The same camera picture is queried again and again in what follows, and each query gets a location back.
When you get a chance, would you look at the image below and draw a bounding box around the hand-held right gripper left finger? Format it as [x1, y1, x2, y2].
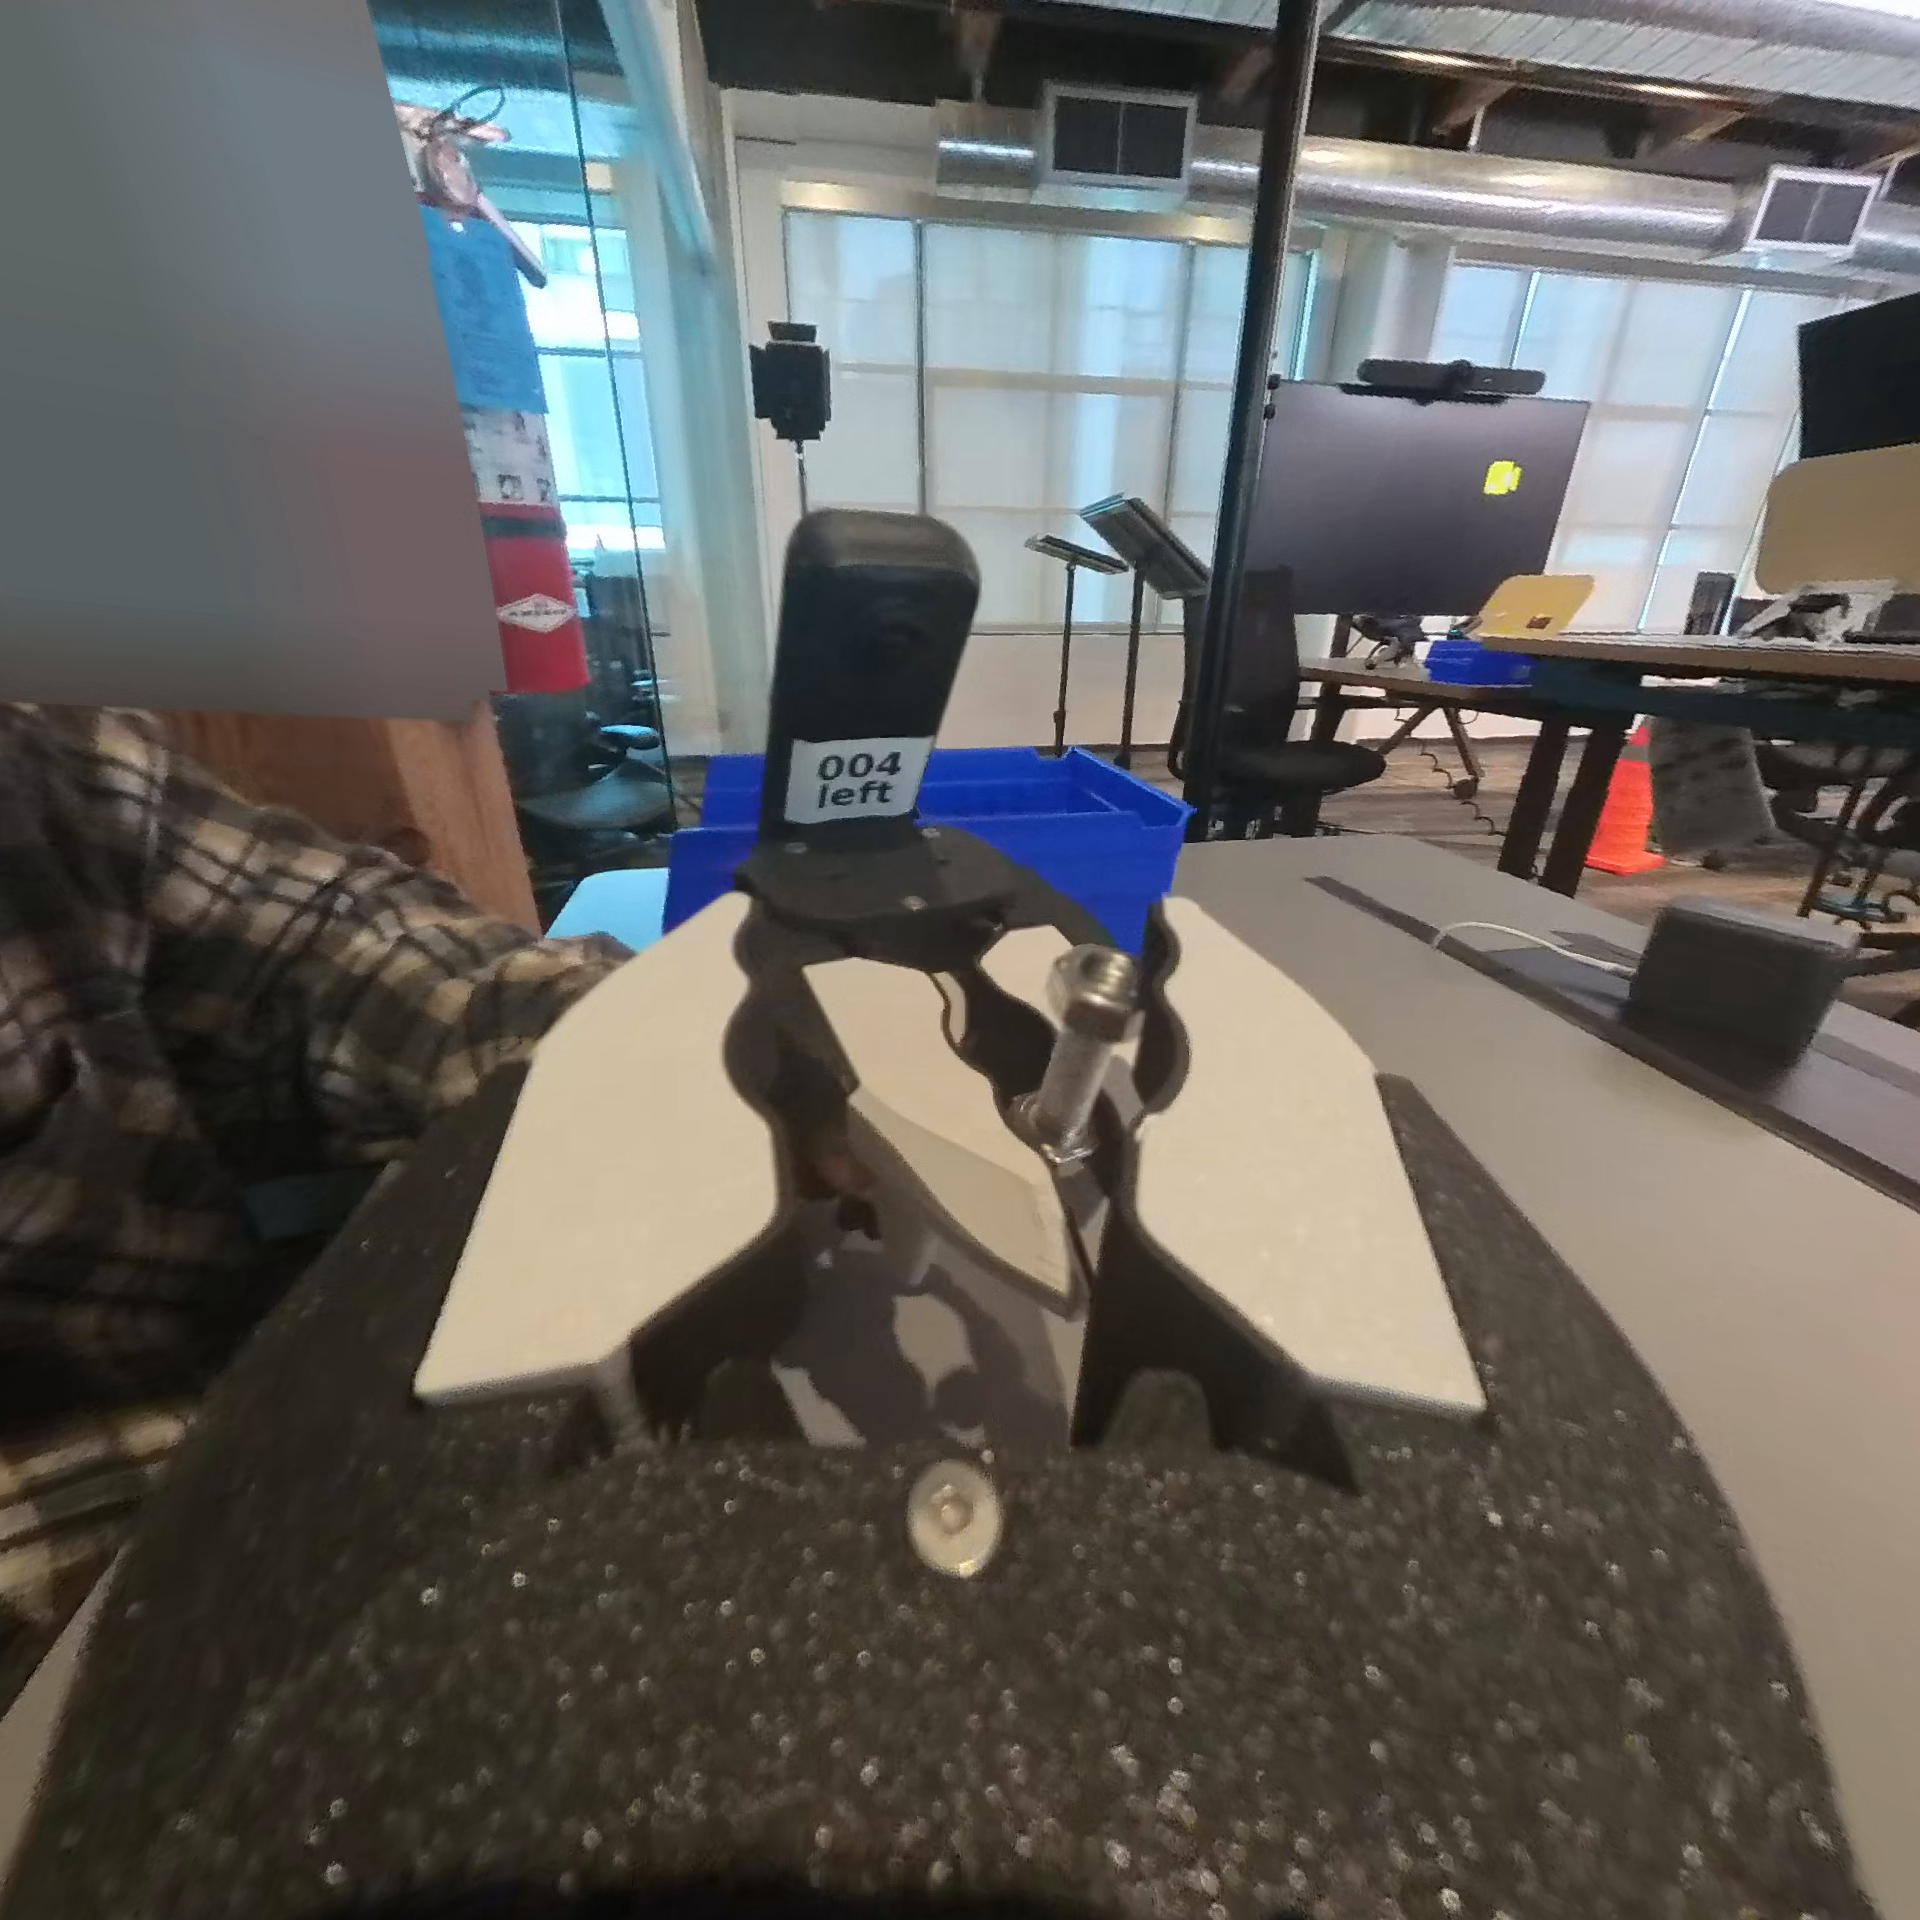
[409, 891, 787, 1409]

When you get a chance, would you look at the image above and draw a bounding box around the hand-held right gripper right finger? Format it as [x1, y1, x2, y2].
[1070, 894, 1491, 1490]

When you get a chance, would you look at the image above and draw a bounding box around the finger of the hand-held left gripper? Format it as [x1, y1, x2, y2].
[847, 961, 1087, 1318]

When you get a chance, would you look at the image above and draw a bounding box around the silver hex bolt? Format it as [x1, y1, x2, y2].
[1016, 949, 1144, 1163]

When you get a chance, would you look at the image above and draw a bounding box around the large blue storage bin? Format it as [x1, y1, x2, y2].
[666, 746, 1199, 932]

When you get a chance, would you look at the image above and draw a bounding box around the person's left forearm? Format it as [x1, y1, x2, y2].
[299, 861, 639, 1202]

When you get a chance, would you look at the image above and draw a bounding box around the black music stand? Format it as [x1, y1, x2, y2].
[1023, 532, 1129, 758]
[1078, 497, 1213, 767]

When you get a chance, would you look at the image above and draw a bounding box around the pale blue seat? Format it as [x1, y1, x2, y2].
[545, 870, 677, 951]

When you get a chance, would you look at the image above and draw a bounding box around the black office chair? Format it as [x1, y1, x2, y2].
[517, 721, 670, 841]
[1170, 566, 1389, 841]

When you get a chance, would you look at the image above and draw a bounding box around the red fire extinguisher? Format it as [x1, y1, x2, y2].
[405, 82, 594, 699]

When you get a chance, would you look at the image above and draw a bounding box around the black tripod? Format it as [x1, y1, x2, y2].
[1184, 0, 1320, 811]

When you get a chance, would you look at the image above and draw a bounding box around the person's plaid shirt torso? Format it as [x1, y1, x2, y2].
[0, 705, 392, 1636]

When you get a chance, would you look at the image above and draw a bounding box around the black power adapter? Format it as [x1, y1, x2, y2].
[1626, 900, 1863, 1074]

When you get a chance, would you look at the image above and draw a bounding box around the orange traffic cone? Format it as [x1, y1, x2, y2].
[1586, 721, 1665, 875]

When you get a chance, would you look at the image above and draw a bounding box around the blue paper tag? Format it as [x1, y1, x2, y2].
[419, 211, 549, 413]

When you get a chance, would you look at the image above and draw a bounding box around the large black monitor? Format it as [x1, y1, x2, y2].
[1253, 378, 1593, 619]

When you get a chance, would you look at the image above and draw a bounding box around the white air vent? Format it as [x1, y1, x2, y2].
[1041, 82, 1202, 189]
[1743, 164, 1888, 261]

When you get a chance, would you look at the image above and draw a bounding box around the black webcam bar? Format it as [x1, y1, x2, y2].
[1357, 357, 1547, 401]

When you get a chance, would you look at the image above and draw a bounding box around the yellow laptop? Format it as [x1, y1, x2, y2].
[1477, 574, 1594, 645]

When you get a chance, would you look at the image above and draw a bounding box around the wooden desk with black legs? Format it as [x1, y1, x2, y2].
[1295, 630, 1920, 903]

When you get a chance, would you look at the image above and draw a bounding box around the beige desk divider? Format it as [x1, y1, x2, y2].
[1755, 442, 1920, 594]

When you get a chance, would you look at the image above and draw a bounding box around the white cable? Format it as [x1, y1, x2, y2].
[1430, 922, 1642, 969]

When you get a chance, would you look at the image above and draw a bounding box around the wooden post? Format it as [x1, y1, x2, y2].
[151, 705, 541, 932]

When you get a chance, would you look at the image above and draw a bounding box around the silver air duct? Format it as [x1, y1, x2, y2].
[929, 127, 1920, 279]

